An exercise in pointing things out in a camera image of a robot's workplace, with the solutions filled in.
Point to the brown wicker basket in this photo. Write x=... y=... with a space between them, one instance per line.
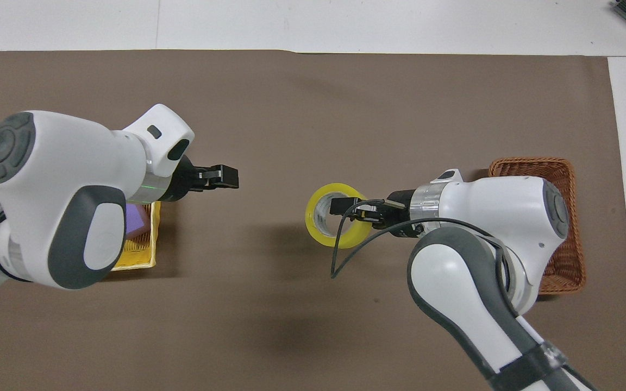
x=565 y=260

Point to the purple block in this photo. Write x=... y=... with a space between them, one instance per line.
x=137 y=219

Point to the yellow woven basket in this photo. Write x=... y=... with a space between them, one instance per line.
x=142 y=252

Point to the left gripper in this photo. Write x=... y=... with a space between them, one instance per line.
x=185 y=179

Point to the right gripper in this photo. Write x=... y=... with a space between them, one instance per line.
x=399 y=213

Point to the yellow tape roll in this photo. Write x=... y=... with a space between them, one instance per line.
x=319 y=234

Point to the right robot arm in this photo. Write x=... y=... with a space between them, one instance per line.
x=487 y=228

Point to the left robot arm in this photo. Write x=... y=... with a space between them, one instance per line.
x=57 y=179

